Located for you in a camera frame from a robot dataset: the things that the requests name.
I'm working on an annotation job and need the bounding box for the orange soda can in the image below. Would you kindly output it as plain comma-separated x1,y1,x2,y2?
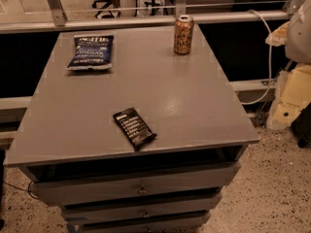
174,15,194,54

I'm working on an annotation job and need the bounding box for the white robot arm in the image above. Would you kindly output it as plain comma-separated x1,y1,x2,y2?
265,0,311,130

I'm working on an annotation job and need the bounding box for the black rxbar chocolate bar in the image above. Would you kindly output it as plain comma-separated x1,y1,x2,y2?
113,108,156,151

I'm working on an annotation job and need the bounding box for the grey drawer cabinet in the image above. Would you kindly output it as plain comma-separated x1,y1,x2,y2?
5,26,259,233

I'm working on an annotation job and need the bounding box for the top grey drawer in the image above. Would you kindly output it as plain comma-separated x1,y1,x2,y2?
31,161,241,206

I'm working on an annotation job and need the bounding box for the grey drawer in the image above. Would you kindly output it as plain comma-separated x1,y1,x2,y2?
69,211,210,233
31,161,241,206
61,190,222,225

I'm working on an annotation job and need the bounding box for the blue vinegar chips bag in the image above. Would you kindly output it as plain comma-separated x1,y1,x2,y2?
67,35,114,71

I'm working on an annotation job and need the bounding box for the middle grey drawer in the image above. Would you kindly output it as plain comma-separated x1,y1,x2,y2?
61,190,222,225

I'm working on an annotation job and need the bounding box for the bottom grey drawer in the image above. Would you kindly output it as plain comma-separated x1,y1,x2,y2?
69,211,210,233

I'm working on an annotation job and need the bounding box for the black office chair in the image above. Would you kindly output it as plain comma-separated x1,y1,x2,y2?
92,0,121,19

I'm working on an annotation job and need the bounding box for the metal railing frame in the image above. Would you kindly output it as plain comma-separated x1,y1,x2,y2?
0,0,305,34

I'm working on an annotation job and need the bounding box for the white cable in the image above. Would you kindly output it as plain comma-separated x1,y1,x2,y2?
241,9,275,106

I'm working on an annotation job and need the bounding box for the black floor cable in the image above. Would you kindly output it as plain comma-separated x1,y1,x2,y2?
2,180,40,201

